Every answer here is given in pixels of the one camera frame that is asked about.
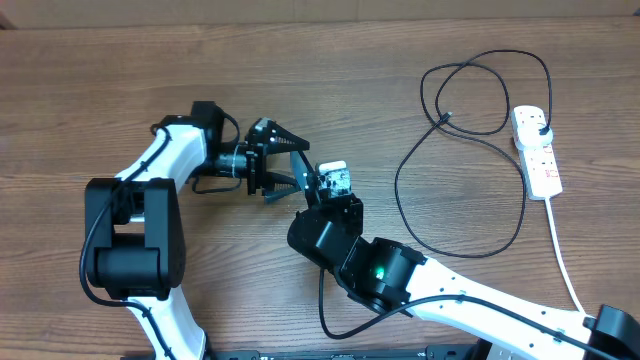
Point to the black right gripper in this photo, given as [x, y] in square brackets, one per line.
[359, 213]

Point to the Galaxy smartphone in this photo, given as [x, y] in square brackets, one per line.
[305, 177]

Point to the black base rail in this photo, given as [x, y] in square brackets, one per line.
[479, 350]

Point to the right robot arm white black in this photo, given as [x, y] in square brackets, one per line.
[388, 277]

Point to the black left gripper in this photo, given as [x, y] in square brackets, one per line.
[256, 160]

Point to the white power strip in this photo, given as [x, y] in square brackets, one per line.
[539, 164]

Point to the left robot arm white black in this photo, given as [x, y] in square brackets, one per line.
[134, 253]

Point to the white USB charger plug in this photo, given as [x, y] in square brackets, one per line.
[532, 136]

